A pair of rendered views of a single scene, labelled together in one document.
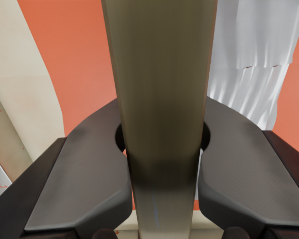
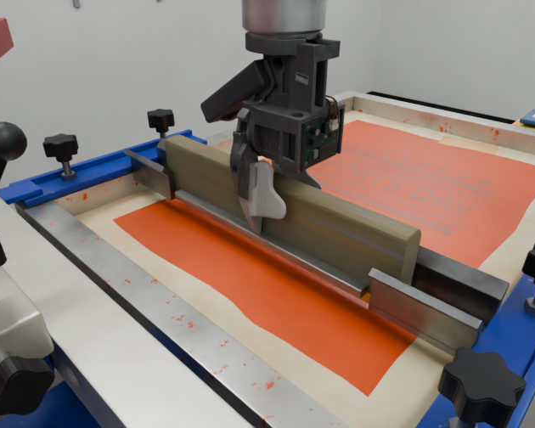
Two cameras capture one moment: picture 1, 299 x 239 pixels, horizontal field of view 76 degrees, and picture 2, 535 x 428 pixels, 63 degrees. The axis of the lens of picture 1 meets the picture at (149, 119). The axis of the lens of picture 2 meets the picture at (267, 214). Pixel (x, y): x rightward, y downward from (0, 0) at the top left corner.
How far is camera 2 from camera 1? 0.50 m
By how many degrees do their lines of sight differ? 86
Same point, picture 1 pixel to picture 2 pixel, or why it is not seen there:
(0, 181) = (218, 338)
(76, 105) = (239, 292)
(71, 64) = (219, 273)
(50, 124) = (228, 315)
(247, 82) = not seen: hidden behind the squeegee
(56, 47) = (205, 272)
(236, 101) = not seen: hidden behind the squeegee
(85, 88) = (237, 279)
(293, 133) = not seen: hidden behind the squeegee
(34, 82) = (202, 295)
